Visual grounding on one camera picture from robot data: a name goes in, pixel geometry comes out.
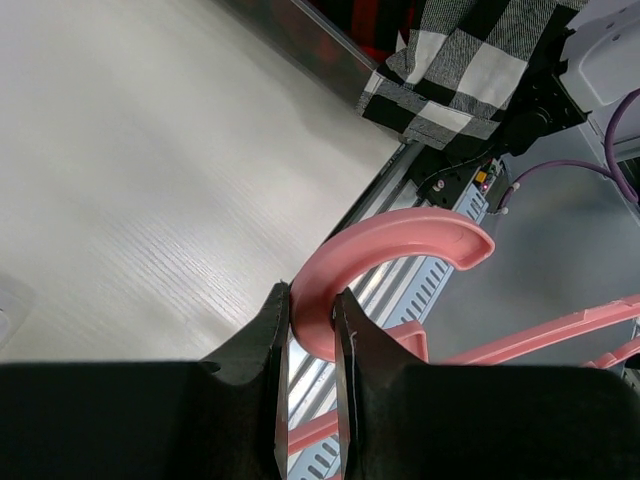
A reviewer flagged clear plastic bin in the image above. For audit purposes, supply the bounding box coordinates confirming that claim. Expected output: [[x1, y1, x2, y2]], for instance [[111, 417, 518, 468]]
[[219, 0, 382, 107]]

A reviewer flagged pink plastic hanger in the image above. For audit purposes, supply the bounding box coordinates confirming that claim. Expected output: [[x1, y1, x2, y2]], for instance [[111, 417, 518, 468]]
[[287, 207, 639, 478]]

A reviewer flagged red black plaid shirt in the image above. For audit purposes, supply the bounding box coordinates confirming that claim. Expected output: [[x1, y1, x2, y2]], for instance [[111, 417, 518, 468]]
[[313, 0, 417, 64]]

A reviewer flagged grey black plaid shirt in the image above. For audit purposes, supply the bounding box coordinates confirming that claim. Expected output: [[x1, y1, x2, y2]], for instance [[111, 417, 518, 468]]
[[357, 1, 585, 157]]

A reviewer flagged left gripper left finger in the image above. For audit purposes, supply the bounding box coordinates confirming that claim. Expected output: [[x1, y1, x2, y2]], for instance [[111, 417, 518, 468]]
[[1, 283, 289, 479]]

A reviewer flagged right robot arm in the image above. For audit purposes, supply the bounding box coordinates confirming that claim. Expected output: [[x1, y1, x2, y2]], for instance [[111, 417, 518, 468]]
[[491, 1, 639, 156]]

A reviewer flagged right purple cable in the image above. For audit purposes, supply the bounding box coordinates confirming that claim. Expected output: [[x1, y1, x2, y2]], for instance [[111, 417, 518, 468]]
[[489, 87, 640, 217]]

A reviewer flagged slotted cable duct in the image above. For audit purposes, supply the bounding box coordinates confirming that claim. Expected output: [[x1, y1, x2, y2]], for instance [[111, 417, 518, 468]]
[[287, 187, 491, 480]]

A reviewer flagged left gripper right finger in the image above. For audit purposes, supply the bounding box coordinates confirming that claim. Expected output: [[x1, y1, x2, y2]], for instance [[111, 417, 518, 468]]
[[333, 292, 639, 479]]

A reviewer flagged aluminium front rail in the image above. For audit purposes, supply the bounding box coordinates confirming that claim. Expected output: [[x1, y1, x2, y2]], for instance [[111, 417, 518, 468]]
[[291, 144, 428, 364]]

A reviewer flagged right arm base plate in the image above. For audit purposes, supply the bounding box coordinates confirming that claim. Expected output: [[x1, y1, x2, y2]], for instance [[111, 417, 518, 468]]
[[408, 147, 507, 210]]

